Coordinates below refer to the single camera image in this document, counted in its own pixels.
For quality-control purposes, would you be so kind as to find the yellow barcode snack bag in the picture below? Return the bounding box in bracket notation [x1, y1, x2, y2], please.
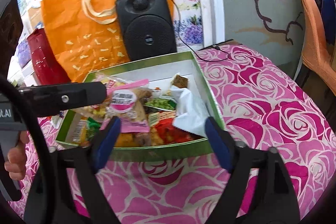
[66, 119, 88, 146]

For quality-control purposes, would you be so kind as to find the green candy packet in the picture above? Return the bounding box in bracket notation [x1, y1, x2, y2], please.
[87, 117, 101, 136]

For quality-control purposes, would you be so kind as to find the Danco Galette cookie bag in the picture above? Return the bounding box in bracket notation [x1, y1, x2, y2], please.
[77, 72, 131, 122]

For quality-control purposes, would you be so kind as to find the pink plum melon-seed bag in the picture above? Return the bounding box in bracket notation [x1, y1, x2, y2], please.
[100, 79, 152, 133]

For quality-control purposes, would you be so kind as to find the orange snack packet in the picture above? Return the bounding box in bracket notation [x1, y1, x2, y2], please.
[114, 133, 139, 147]

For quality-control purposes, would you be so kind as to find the green pea snack packet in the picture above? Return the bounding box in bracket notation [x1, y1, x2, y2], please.
[145, 97, 177, 111]

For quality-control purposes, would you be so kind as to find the red peanut snack packet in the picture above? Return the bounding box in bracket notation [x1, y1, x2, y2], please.
[153, 118, 194, 145]

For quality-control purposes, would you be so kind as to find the white foil packet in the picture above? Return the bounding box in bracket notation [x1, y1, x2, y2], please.
[170, 85, 210, 138]

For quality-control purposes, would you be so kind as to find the braised meat snack packet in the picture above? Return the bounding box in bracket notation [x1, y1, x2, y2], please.
[170, 74, 189, 88]

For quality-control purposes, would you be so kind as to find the person's left hand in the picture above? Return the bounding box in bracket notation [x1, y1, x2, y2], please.
[4, 132, 30, 181]

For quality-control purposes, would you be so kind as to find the red thermos jug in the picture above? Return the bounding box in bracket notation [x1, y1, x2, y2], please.
[27, 29, 71, 85]

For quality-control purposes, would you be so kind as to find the orange tote bag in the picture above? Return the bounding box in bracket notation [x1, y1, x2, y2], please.
[41, 0, 173, 82]

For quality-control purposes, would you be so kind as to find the pink rose tablecloth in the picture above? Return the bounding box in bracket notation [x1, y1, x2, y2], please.
[7, 44, 336, 224]

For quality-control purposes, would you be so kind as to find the green gift box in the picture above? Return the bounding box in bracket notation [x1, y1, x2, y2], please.
[55, 50, 226, 163]

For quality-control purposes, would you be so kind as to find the black speaker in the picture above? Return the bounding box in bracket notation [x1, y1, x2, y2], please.
[116, 0, 177, 61]

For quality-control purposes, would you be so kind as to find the orange chair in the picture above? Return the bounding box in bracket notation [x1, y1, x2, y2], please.
[301, 0, 335, 93]

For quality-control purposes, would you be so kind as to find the blue bag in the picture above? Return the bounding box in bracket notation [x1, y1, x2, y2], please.
[314, 0, 335, 45]

